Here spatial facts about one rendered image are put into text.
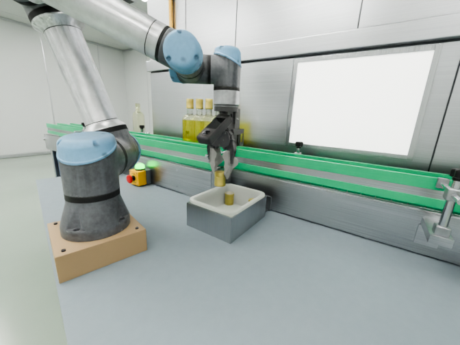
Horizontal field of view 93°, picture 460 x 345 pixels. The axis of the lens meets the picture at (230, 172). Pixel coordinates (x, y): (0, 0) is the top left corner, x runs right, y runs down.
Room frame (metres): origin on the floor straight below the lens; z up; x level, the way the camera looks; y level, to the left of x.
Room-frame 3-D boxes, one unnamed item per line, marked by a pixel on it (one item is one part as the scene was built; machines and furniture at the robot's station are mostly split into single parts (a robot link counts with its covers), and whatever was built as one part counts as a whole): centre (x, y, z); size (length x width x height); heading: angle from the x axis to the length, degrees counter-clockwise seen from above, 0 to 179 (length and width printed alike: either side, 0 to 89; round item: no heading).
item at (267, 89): (0.96, -0.22, 1.15); 0.90 x 0.03 x 0.34; 56
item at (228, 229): (0.69, -0.02, 0.79); 0.27 x 0.17 x 0.08; 146
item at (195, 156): (1.32, 0.79, 0.92); 1.75 x 0.01 x 0.08; 56
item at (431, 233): (0.46, -0.49, 0.90); 0.17 x 0.05 x 0.23; 146
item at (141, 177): (1.00, 0.43, 0.79); 0.07 x 0.07 x 0.07; 56
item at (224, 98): (0.66, 0.02, 1.14); 0.08 x 0.08 x 0.05
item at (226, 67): (0.66, 0.02, 1.22); 0.09 x 0.08 x 0.11; 95
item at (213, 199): (0.67, 0.00, 0.80); 0.22 x 0.17 x 0.09; 146
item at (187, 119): (1.08, 0.21, 0.99); 0.06 x 0.06 x 0.21; 55
